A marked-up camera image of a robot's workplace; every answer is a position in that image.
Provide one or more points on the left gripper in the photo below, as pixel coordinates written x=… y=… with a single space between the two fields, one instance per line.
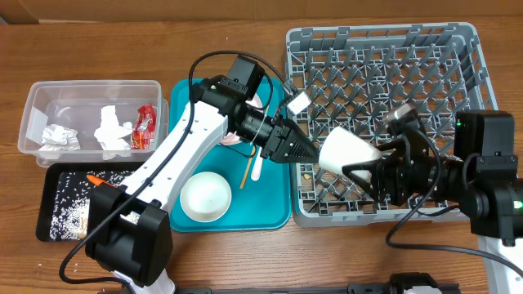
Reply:
x=287 y=146

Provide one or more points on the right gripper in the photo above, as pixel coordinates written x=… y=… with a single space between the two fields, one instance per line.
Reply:
x=393 y=168

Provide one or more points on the small white cup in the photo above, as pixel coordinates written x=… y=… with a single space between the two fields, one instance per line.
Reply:
x=342 y=147

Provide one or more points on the white bowl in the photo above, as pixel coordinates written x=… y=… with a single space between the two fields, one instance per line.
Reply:
x=206 y=197

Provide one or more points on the red snack wrapper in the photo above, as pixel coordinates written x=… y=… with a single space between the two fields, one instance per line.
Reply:
x=144 y=131

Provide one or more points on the white napkin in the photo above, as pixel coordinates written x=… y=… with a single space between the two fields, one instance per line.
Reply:
x=58 y=138
x=111 y=134

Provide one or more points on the orange carrot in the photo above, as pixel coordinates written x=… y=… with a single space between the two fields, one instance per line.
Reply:
x=95 y=180

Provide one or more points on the rice and peanut shells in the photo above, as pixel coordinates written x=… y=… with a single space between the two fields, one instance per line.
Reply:
x=72 y=200

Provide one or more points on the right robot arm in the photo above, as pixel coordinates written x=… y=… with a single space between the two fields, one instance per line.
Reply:
x=481 y=180

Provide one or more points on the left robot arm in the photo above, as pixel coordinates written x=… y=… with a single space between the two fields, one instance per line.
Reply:
x=128 y=231

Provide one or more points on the grey dishwasher rack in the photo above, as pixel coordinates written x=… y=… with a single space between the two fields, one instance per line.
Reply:
x=354 y=75

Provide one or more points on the white plastic fork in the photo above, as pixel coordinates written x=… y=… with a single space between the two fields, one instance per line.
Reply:
x=257 y=166

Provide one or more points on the wooden chopstick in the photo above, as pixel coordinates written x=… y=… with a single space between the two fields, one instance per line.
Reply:
x=250 y=160

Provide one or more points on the teal plastic tray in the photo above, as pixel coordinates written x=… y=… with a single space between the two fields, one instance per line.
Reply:
x=261 y=204

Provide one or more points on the pink plate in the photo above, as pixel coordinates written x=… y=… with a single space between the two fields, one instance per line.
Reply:
x=231 y=138

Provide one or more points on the clear plastic bin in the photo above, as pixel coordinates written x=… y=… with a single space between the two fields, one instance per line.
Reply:
x=77 y=105

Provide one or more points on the black plastic tray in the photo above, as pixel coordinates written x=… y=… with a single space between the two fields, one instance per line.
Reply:
x=52 y=174

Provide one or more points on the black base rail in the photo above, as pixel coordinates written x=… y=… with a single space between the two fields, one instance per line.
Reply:
x=414 y=282

